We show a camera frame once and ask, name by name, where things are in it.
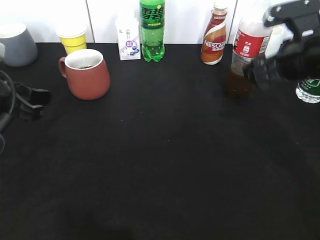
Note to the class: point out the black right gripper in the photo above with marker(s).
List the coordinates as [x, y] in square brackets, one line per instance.
[294, 60]

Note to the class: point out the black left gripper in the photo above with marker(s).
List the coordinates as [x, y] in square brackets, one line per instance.
[25, 110]

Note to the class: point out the coca-cola bottle red label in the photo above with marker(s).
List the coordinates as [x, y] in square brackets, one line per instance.
[251, 40]

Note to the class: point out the red ceramic mug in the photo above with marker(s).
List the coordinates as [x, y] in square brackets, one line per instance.
[86, 73]

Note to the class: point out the yellow paper cup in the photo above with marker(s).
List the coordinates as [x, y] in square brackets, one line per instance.
[72, 36]

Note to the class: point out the green sprite bottle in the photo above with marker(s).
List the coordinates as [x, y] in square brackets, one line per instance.
[152, 29]

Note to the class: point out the white ceramic mug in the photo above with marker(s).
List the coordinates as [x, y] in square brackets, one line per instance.
[275, 41]

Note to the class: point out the green label water bottle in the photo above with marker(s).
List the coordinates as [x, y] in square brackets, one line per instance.
[308, 90]

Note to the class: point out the grey ceramic mug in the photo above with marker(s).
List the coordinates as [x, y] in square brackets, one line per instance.
[20, 48]

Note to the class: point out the brown nescafe bottle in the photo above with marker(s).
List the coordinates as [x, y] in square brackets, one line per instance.
[215, 35]

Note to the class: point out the white blueberry milk carton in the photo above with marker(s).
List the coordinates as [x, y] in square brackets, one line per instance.
[128, 37]

